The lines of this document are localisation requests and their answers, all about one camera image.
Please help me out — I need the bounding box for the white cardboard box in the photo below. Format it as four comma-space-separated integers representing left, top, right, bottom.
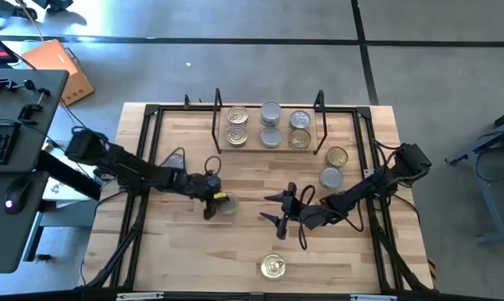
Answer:
41, 175, 103, 202

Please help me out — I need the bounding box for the salmon can gold pull-tab lid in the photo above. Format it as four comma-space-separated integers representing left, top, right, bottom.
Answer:
259, 253, 287, 282
225, 124, 249, 148

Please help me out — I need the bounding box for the orange case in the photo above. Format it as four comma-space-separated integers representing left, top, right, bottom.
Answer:
21, 38, 95, 107

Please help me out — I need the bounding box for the black metal clamp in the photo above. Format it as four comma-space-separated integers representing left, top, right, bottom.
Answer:
17, 86, 52, 126
0, 76, 38, 97

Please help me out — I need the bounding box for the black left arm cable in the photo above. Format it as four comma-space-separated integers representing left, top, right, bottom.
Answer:
203, 155, 223, 177

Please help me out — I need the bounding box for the black computer mouse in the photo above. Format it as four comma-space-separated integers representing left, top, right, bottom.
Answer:
3, 177, 33, 216

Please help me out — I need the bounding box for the silver pull-tab lid can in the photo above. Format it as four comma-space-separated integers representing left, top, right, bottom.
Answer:
288, 110, 312, 131

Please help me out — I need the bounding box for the wooden shelf with black frame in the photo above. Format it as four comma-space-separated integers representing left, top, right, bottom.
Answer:
211, 86, 328, 156

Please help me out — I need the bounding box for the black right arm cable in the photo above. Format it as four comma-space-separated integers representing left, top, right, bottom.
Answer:
296, 185, 365, 252

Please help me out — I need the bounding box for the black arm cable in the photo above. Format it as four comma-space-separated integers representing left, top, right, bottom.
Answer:
203, 155, 223, 177
296, 185, 365, 252

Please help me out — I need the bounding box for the black support beam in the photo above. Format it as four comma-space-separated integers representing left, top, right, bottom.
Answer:
36, 149, 103, 201

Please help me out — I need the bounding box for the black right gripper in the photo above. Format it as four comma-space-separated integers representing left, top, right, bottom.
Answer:
258, 182, 315, 241

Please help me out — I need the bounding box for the salmon can with ringed lid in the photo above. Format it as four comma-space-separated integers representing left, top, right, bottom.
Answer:
216, 191, 241, 217
226, 105, 249, 126

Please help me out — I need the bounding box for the grey flat panel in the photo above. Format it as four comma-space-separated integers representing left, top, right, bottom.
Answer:
38, 200, 98, 229

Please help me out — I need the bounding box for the black metal table frame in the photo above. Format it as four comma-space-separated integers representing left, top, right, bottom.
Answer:
84, 94, 435, 293

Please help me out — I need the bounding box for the black floor cable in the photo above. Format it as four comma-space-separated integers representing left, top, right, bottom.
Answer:
46, 99, 110, 166

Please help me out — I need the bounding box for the silver metal bracket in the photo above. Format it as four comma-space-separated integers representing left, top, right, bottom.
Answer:
350, 293, 398, 301
116, 292, 165, 301

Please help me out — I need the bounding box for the dark grey desk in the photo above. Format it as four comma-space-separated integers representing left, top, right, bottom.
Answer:
0, 69, 70, 275

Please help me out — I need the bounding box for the gold plain lid can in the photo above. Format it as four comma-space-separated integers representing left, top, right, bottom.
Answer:
288, 128, 313, 151
325, 145, 349, 169

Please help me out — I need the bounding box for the person's shoe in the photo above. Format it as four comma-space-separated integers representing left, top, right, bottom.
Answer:
8, 4, 38, 23

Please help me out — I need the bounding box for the grey metal stand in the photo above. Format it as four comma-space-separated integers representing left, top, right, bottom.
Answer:
443, 104, 504, 247

